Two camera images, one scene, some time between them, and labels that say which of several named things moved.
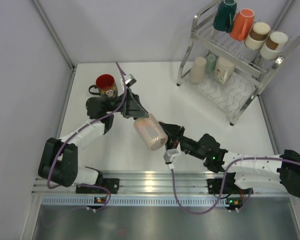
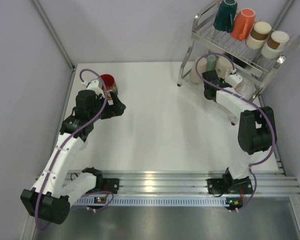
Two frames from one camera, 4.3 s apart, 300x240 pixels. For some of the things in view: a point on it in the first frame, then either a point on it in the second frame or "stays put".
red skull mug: x=106 y=85 stays put
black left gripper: x=132 y=107 → x=115 y=109
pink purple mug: x=151 y=131 → x=246 y=88
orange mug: x=242 y=24 stays put
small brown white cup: x=258 y=36 stays put
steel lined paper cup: x=275 y=43 stays put
